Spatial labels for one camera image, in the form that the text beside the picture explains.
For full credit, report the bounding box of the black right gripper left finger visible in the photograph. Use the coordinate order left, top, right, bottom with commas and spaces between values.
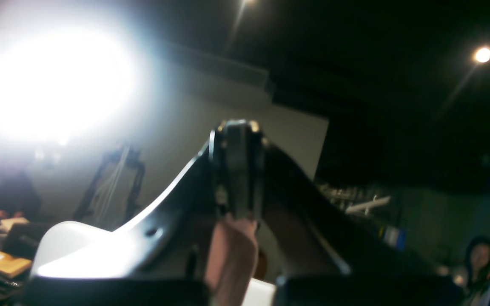
24, 120, 245, 306

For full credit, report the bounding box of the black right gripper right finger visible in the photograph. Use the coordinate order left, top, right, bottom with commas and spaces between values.
245, 120, 467, 306

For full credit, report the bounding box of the mauve pink t-shirt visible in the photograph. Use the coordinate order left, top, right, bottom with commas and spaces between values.
205, 215, 259, 306

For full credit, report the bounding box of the black tripod stand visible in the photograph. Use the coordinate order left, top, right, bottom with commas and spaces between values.
72, 142, 146, 230

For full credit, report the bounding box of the person with dark hair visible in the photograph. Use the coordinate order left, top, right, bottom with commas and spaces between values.
452, 235, 490, 306

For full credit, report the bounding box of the bright studio lamp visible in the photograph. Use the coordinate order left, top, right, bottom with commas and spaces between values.
0, 23, 143, 143

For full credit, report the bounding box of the ceiling spot light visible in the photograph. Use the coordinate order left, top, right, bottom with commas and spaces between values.
471, 45, 490, 65

